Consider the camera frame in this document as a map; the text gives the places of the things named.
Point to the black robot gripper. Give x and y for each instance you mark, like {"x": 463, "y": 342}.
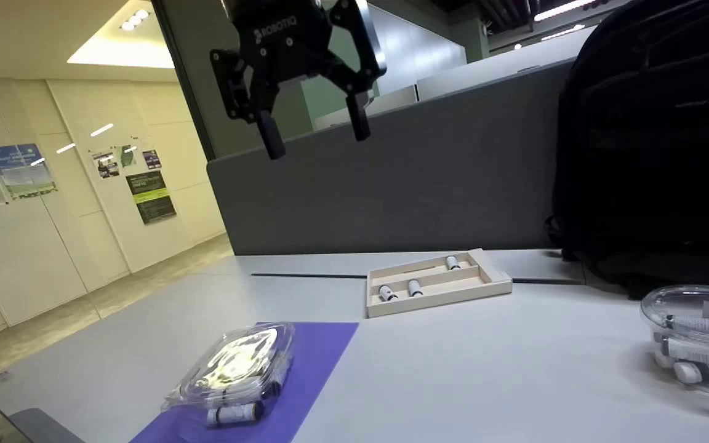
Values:
{"x": 281, "y": 41}

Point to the purple mat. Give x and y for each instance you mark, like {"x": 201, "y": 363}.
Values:
{"x": 318, "y": 347}

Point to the shallow wooden tray box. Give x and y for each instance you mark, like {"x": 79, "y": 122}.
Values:
{"x": 474, "y": 281}

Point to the clear glass bowl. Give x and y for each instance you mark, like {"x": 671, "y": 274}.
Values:
{"x": 677, "y": 319}

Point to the small green notice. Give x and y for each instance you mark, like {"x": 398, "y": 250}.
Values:
{"x": 126, "y": 157}

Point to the black backpack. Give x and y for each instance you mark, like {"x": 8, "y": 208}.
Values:
{"x": 630, "y": 190}

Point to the black green wall poster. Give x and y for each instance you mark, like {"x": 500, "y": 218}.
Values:
{"x": 152, "y": 195}

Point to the small photo notice left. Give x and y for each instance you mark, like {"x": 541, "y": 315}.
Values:
{"x": 107, "y": 163}

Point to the white bottle beside clamshell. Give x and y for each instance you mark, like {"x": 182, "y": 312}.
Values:
{"x": 232, "y": 414}

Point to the small photo notice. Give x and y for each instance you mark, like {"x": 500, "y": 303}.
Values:
{"x": 152, "y": 159}
{"x": 107, "y": 163}

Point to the grey partition wall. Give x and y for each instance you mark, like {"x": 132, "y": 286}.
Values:
{"x": 472, "y": 169}

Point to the blue wall poster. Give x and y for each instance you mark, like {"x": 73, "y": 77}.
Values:
{"x": 22, "y": 170}

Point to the small photo notice right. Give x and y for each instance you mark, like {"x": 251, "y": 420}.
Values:
{"x": 152, "y": 159}

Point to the small white bottle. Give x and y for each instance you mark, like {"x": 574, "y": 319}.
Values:
{"x": 452, "y": 264}
{"x": 414, "y": 290}
{"x": 388, "y": 294}

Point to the clear plastic clamshell container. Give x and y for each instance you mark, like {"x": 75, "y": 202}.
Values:
{"x": 240, "y": 368}

